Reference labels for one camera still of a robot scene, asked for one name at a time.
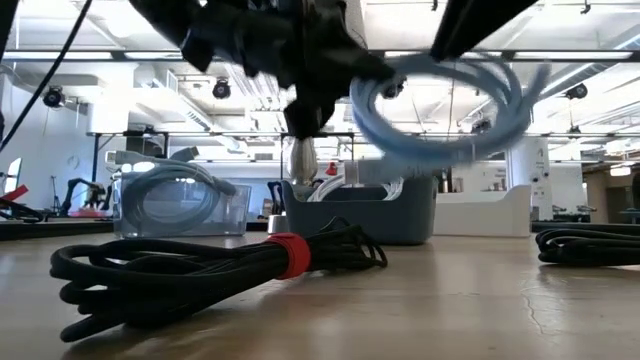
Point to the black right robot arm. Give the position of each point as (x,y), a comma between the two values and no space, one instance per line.
(470,25)

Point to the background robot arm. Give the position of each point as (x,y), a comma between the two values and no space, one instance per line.
(75,187)

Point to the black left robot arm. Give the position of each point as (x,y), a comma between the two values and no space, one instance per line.
(165,20)

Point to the black ceiling spotlight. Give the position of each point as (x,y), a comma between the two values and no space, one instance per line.
(577,91)
(53,97)
(221,89)

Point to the small red object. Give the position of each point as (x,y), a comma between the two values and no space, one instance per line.
(331,170)

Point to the dark blue plastic bin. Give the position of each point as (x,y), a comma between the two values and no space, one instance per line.
(360,220)

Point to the white plastic bin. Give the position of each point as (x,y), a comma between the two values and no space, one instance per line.
(480,220)

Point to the white room column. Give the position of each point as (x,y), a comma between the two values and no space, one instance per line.
(530,170)

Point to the clear plastic bin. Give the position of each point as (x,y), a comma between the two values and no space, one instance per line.
(235,220)

